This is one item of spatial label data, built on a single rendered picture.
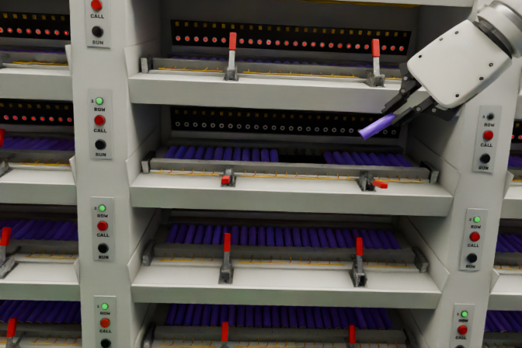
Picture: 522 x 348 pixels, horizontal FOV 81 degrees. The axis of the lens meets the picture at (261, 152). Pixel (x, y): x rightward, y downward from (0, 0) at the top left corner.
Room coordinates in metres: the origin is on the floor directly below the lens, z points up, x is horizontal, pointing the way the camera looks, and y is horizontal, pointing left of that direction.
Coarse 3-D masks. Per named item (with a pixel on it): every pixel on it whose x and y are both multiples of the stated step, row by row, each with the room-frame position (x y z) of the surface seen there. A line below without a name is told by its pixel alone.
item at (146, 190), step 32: (128, 160) 0.54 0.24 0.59; (416, 160) 0.70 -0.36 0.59; (160, 192) 0.55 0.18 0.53; (192, 192) 0.55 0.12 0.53; (224, 192) 0.55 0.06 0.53; (256, 192) 0.55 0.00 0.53; (288, 192) 0.55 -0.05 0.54; (320, 192) 0.56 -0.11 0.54; (352, 192) 0.56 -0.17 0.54; (384, 192) 0.57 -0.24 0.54; (416, 192) 0.57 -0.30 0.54; (448, 192) 0.58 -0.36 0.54
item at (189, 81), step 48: (144, 48) 0.63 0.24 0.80; (192, 48) 0.72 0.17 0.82; (240, 48) 0.72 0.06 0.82; (288, 48) 0.73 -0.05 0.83; (336, 48) 0.73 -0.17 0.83; (384, 48) 0.73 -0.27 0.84; (144, 96) 0.55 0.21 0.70; (192, 96) 0.56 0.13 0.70; (240, 96) 0.56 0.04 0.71; (288, 96) 0.56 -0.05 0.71; (336, 96) 0.56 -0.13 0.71; (384, 96) 0.56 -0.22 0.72
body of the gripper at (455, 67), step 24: (480, 24) 0.44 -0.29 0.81; (432, 48) 0.48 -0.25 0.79; (456, 48) 0.46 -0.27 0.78; (480, 48) 0.44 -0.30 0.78; (504, 48) 0.42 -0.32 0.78; (432, 72) 0.47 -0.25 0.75; (456, 72) 0.45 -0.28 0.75; (480, 72) 0.43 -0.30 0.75; (432, 96) 0.47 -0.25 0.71; (456, 96) 0.45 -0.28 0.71
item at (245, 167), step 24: (168, 168) 0.60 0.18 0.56; (192, 168) 0.60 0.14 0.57; (216, 168) 0.60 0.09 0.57; (240, 168) 0.60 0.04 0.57; (264, 168) 0.60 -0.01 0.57; (288, 168) 0.60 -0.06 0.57; (312, 168) 0.60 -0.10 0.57; (336, 168) 0.60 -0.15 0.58; (360, 168) 0.61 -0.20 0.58; (384, 168) 0.61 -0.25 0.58; (408, 168) 0.62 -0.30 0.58
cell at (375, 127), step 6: (390, 114) 0.52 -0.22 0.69; (378, 120) 0.53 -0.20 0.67; (384, 120) 0.52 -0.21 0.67; (390, 120) 0.52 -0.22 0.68; (372, 126) 0.52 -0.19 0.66; (378, 126) 0.52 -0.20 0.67; (384, 126) 0.52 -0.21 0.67; (360, 132) 0.53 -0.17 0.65; (366, 132) 0.52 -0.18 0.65; (372, 132) 0.52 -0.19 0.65; (366, 138) 0.53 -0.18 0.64
